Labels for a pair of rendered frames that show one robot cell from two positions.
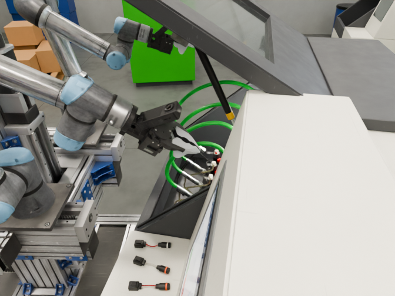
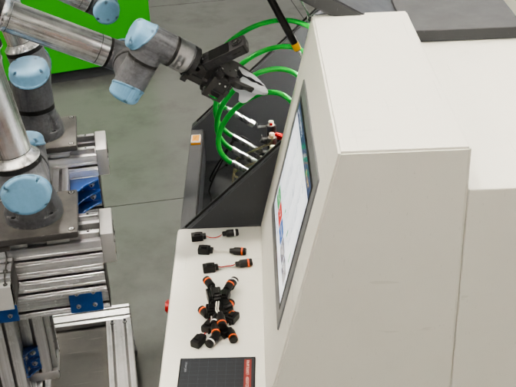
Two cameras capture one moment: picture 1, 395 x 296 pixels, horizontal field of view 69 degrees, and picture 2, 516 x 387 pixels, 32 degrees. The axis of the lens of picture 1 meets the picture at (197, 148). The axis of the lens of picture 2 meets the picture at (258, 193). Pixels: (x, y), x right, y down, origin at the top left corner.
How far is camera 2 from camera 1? 147 cm
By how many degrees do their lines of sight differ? 10
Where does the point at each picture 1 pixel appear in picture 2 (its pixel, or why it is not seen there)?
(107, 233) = (72, 340)
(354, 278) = (391, 87)
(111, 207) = not seen: hidden behind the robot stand
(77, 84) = (147, 27)
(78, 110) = (147, 54)
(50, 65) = not seen: outside the picture
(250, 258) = (339, 88)
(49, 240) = (61, 266)
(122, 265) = (184, 257)
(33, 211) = (47, 216)
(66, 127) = (131, 74)
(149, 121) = (217, 59)
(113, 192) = not seen: hidden behind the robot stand
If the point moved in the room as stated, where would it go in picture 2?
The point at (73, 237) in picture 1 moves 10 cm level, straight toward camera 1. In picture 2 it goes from (97, 254) to (120, 269)
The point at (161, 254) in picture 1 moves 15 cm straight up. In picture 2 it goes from (229, 242) to (226, 191)
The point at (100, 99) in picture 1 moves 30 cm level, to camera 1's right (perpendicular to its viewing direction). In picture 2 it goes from (169, 40) to (297, 26)
